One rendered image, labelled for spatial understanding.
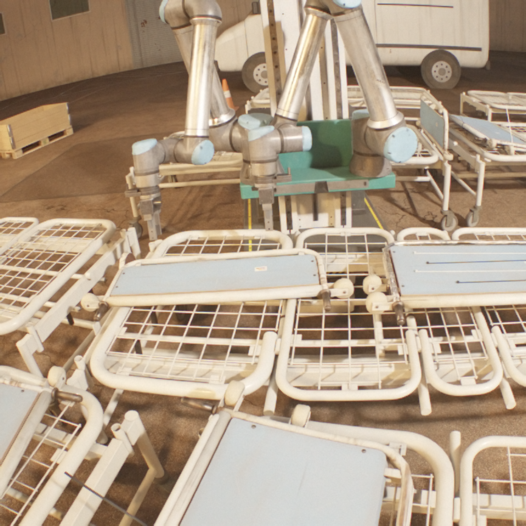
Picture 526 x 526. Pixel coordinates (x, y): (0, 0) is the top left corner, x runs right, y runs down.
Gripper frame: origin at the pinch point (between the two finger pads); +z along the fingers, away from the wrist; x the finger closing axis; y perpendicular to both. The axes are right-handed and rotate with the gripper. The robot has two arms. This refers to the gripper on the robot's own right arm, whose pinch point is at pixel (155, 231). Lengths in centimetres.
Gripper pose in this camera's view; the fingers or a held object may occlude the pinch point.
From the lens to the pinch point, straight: 167.8
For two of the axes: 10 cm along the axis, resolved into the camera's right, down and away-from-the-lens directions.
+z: 0.9, 9.5, 3.0
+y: 9.9, -0.7, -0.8
